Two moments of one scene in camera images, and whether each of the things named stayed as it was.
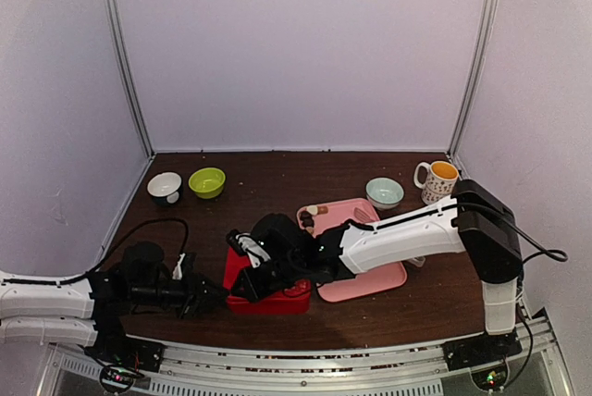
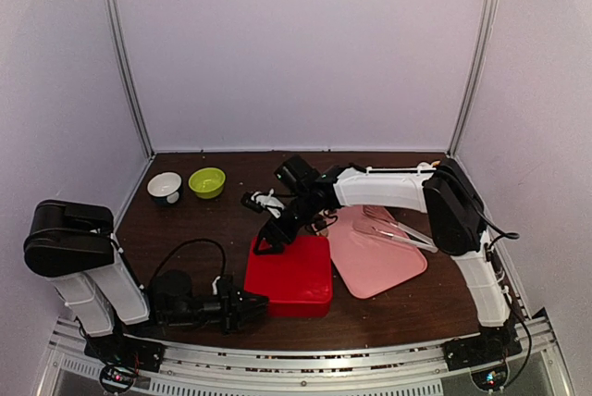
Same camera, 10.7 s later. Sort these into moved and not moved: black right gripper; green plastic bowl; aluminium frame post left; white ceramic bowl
Moved: black right gripper
Not moved: aluminium frame post left; white ceramic bowl; green plastic bowl
